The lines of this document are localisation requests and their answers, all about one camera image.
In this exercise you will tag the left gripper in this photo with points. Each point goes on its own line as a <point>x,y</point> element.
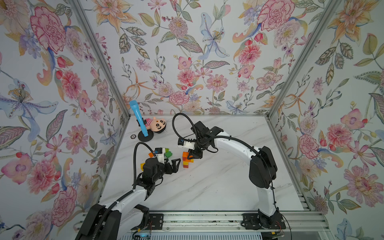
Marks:
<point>169,171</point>

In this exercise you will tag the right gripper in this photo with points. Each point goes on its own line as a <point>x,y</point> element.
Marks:
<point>194,155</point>

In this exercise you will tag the yellow lego brick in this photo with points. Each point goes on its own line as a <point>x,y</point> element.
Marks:
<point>189,162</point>

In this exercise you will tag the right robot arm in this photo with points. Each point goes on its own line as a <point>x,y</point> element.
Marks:
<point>261,162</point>

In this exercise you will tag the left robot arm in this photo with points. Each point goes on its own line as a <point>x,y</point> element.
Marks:
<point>112,220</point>

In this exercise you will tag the dark green lego brick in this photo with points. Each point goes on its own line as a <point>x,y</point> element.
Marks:
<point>168,154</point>

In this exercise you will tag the plush doll head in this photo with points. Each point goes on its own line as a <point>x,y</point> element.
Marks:
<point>155,125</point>

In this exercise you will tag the black round stand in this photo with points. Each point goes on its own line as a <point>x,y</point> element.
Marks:
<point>145,139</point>

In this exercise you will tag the blue tube on stand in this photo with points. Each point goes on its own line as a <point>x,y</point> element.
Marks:
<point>136,110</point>

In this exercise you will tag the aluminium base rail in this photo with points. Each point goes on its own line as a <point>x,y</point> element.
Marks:
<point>173,225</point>

